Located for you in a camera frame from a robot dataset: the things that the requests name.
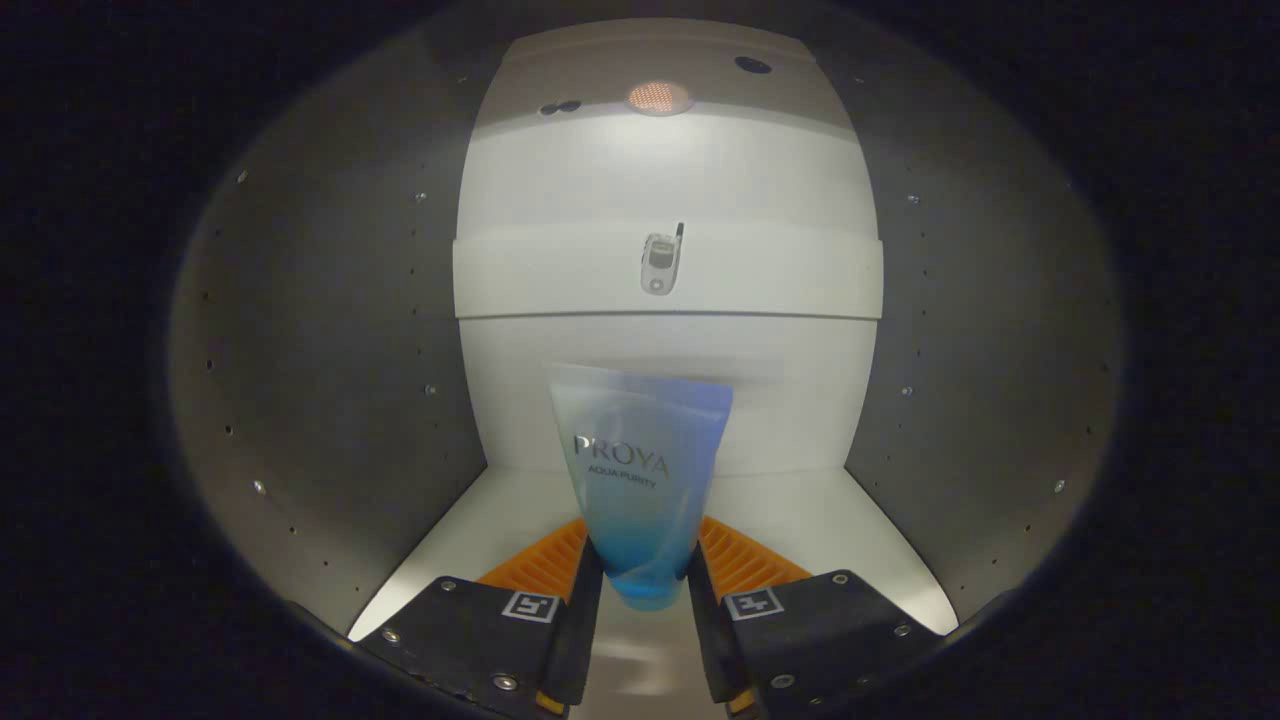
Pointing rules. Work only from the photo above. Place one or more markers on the translucent blue cosmetic tube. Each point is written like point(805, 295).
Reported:
point(640, 470)

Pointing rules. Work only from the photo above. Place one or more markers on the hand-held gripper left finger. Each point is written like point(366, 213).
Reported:
point(578, 640)

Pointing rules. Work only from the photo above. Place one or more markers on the dark grey cabinet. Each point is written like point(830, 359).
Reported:
point(300, 350)

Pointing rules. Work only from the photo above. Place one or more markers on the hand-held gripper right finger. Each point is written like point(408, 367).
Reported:
point(712, 640)

